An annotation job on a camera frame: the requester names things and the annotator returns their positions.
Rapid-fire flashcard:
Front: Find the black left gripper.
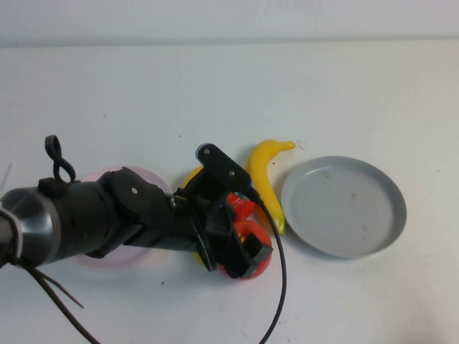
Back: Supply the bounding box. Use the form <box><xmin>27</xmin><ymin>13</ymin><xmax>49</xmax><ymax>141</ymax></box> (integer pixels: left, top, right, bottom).
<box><xmin>179</xmin><ymin>171</ymin><xmax>273</xmax><ymax>281</ymax></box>

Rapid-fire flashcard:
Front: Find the red plastic apple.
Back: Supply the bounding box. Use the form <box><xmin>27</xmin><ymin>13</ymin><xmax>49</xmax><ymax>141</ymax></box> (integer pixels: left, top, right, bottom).
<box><xmin>225</xmin><ymin>191</ymin><xmax>256</xmax><ymax>225</ymax></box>
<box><xmin>217</xmin><ymin>220</ymin><xmax>273</xmax><ymax>282</ymax></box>

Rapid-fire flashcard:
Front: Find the yellow plastic banana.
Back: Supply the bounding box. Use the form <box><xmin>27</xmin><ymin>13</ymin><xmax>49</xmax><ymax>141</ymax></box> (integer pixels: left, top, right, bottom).
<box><xmin>245</xmin><ymin>139</ymin><xmax>296</xmax><ymax>237</ymax></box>
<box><xmin>181</xmin><ymin>165</ymin><xmax>211</xmax><ymax>268</ymax></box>

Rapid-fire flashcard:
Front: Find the grey round plate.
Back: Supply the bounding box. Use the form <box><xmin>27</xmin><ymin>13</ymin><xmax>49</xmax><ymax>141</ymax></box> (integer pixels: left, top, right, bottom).
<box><xmin>280</xmin><ymin>155</ymin><xmax>408</xmax><ymax>259</ymax></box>

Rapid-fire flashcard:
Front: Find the pink round plate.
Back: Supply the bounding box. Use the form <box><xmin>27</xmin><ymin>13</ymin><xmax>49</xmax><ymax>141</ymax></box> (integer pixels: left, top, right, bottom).
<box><xmin>71</xmin><ymin>164</ymin><xmax>174</xmax><ymax>273</ymax></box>

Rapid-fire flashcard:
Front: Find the black left camera cable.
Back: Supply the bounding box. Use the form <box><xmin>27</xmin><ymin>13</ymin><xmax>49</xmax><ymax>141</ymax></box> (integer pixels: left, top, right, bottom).
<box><xmin>14</xmin><ymin>184</ymin><xmax>288</xmax><ymax>344</ymax></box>

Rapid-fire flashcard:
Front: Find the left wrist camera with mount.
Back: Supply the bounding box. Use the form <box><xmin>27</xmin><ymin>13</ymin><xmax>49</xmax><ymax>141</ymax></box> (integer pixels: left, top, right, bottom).
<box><xmin>194</xmin><ymin>142</ymin><xmax>252</xmax><ymax>193</ymax></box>

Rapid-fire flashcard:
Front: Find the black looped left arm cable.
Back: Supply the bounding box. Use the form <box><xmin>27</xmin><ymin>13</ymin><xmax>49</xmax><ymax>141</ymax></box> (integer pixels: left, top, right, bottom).
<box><xmin>44</xmin><ymin>135</ymin><xmax>77</xmax><ymax>187</ymax></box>

